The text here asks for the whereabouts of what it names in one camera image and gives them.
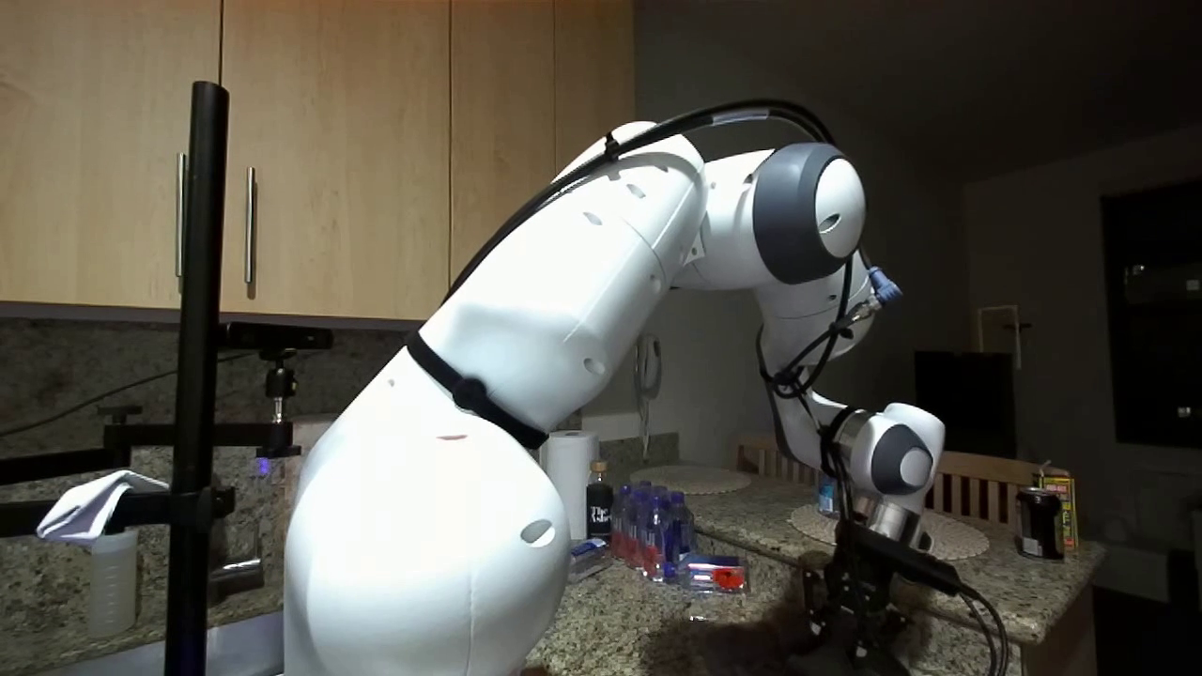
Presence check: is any white plastic cup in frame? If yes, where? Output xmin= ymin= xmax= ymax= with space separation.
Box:
xmin=79 ymin=522 xmax=142 ymax=637

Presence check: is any small dark jar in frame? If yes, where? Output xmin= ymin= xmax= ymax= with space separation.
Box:
xmin=1013 ymin=484 xmax=1068 ymax=563

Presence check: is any wooden dining chair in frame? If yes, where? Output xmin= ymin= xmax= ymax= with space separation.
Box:
xmin=733 ymin=434 xmax=820 ymax=487
xmin=927 ymin=446 xmax=1021 ymax=531

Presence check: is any metal cabinet handle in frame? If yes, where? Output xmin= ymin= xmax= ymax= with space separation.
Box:
xmin=239 ymin=161 xmax=261 ymax=304

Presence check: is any black velcro cable strap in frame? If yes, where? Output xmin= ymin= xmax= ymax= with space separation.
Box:
xmin=403 ymin=325 xmax=554 ymax=456

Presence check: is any wooden cabinet door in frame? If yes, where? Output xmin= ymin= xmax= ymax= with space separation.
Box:
xmin=0 ymin=0 xmax=226 ymax=312
xmin=444 ymin=0 xmax=638 ymax=287
xmin=219 ymin=0 xmax=450 ymax=324

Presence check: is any dark television screen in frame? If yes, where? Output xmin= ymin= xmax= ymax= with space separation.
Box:
xmin=910 ymin=346 xmax=1021 ymax=461

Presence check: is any small dark bottle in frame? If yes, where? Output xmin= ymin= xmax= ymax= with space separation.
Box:
xmin=582 ymin=459 xmax=619 ymax=547

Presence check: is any blue water bottle pack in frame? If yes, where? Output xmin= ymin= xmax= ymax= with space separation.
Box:
xmin=611 ymin=478 xmax=697 ymax=585

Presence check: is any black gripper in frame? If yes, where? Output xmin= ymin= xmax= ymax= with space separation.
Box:
xmin=814 ymin=525 xmax=915 ymax=633

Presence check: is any white crumpled tissue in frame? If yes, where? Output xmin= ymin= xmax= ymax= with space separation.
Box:
xmin=32 ymin=464 xmax=172 ymax=545

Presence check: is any white paper towel roll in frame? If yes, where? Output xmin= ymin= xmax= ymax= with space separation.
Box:
xmin=543 ymin=429 xmax=599 ymax=545

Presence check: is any yellow packet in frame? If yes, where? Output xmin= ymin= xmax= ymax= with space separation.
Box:
xmin=1038 ymin=464 xmax=1084 ymax=545

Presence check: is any red and blue packet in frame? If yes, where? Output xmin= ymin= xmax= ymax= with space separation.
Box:
xmin=681 ymin=552 xmax=755 ymax=598

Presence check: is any black vertical pole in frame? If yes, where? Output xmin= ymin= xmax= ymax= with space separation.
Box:
xmin=162 ymin=80 xmax=231 ymax=676

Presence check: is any black stereo camera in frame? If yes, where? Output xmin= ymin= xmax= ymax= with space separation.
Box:
xmin=219 ymin=319 xmax=337 ymax=357

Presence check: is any dark window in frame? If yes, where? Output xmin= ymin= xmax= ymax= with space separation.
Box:
xmin=1095 ymin=175 xmax=1202 ymax=452

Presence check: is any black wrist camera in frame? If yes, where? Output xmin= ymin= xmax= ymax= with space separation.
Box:
xmin=875 ymin=536 xmax=969 ymax=602

